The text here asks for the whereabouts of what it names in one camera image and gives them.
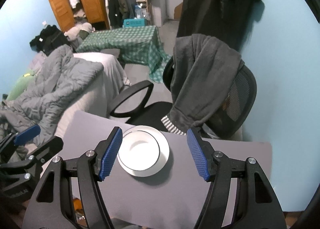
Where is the dark grey fleece blanket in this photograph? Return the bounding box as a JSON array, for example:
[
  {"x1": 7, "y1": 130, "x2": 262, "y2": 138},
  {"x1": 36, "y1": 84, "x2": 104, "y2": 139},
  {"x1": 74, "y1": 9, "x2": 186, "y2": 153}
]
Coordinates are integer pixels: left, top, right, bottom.
[{"x1": 161, "y1": 34, "x2": 244, "y2": 135}]

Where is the white bed mattress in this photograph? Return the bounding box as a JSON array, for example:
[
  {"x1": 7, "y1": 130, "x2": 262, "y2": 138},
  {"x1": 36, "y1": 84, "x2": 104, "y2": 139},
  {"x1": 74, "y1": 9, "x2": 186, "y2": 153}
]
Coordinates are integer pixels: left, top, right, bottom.
[{"x1": 55, "y1": 52, "x2": 131, "y2": 137}]

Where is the teal storage box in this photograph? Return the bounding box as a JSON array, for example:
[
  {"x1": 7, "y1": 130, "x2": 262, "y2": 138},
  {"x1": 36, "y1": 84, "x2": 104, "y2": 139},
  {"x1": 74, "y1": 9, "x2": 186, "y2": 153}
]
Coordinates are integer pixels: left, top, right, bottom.
[{"x1": 123, "y1": 18, "x2": 148, "y2": 28}]

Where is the stack of light blue bowls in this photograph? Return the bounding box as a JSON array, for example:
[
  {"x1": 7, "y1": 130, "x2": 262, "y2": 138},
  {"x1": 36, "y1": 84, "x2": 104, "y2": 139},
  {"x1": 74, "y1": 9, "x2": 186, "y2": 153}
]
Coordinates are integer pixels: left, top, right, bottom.
[{"x1": 118, "y1": 130, "x2": 160, "y2": 172}]

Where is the black hanging garment cover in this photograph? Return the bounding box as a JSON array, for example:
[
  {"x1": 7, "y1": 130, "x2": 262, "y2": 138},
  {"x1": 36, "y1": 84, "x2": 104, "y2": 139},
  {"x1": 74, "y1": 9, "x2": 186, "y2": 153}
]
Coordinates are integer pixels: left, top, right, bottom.
[{"x1": 177, "y1": 0, "x2": 260, "y2": 50}]

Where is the black office chair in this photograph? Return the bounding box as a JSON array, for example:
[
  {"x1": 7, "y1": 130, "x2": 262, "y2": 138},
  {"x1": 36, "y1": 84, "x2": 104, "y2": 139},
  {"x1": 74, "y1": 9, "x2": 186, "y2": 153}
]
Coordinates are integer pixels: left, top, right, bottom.
[{"x1": 107, "y1": 62, "x2": 257, "y2": 140}]

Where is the black clothes pile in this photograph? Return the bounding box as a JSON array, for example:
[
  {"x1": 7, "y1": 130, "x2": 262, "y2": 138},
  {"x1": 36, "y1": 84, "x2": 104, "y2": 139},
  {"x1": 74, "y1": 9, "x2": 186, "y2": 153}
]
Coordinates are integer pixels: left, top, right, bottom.
[{"x1": 29, "y1": 25, "x2": 70, "y2": 56}]

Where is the stack of light blue plates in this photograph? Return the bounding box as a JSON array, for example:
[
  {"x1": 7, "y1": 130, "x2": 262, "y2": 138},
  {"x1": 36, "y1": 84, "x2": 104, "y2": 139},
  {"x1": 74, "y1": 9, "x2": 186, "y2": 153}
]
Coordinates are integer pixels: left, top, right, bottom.
[{"x1": 117, "y1": 126, "x2": 170, "y2": 178}]

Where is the grey quilted comforter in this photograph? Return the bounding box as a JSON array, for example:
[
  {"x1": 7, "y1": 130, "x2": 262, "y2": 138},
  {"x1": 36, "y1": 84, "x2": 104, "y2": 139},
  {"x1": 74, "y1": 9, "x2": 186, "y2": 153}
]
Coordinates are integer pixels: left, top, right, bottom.
[{"x1": 1, "y1": 45, "x2": 104, "y2": 146}]

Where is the green checkered cloth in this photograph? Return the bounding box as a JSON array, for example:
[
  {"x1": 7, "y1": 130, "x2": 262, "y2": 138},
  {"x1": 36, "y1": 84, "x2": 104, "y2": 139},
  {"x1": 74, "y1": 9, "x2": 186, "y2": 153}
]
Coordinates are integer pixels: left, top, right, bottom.
[{"x1": 76, "y1": 26, "x2": 171, "y2": 83}]

